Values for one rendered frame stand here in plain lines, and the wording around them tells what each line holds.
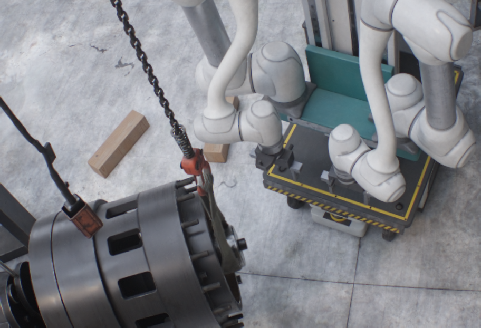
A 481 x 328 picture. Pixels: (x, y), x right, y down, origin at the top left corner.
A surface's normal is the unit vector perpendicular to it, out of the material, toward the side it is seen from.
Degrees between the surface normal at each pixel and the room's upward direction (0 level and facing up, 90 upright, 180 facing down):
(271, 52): 10
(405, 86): 7
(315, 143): 0
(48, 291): 22
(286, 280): 0
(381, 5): 70
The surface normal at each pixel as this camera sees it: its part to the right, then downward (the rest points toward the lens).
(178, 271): -0.05, -0.08
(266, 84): -0.15, 0.77
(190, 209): -0.27, -0.77
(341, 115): -0.21, -0.56
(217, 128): -0.19, 0.46
